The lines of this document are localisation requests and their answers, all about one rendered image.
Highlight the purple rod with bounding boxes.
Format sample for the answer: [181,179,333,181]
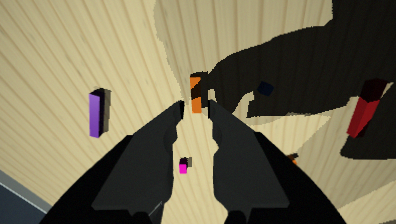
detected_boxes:
[89,90,105,138]

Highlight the magenta cube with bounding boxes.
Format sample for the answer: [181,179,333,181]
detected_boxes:
[179,159,187,174]

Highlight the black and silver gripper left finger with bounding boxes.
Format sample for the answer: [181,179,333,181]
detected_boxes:
[39,100,185,224]

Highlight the orange rod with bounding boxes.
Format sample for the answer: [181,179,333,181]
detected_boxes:
[287,154,296,163]
[190,74,201,113]

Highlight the small blue block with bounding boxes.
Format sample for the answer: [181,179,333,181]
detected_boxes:
[257,81,274,96]

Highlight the red rod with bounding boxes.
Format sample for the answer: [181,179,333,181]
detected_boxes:
[346,78,388,138]

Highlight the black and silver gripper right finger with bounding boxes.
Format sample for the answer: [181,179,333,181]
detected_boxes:
[208,99,347,224]

